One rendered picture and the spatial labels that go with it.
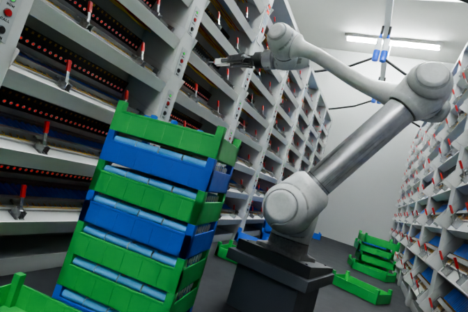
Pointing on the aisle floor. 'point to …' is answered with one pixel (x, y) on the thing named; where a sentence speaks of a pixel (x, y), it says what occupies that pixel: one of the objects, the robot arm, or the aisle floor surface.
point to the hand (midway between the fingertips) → (222, 62)
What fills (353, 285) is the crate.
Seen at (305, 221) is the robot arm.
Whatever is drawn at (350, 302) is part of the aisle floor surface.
